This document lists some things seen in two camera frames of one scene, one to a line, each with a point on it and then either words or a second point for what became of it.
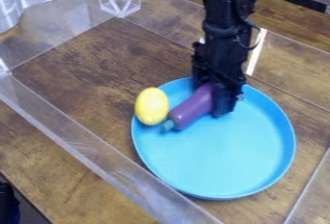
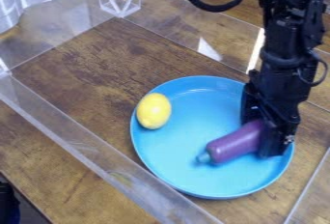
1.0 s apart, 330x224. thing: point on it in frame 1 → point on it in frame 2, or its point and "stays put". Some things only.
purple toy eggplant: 199,106 → 237,144
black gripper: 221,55 → 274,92
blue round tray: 230,158 stays put
